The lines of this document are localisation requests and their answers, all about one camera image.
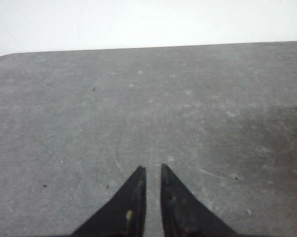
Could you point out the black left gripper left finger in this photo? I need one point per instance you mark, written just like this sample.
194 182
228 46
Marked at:
123 215

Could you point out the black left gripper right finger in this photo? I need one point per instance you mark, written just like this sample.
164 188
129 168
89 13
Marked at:
183 215

